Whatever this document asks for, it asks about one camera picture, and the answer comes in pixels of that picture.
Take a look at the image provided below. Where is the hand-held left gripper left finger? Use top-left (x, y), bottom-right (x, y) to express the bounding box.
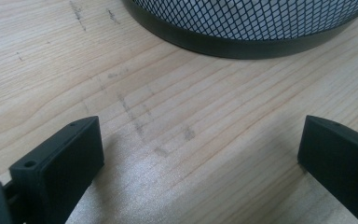
top-left (8, 115), bottom-right (105, 224)

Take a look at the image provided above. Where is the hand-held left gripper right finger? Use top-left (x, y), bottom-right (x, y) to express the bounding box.
top-left (296, 114), bottom-right (358, 224)

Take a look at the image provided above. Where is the metal mesh trash bin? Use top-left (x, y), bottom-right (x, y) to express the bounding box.
top-left (121, 0), bottom-right (358, 61)

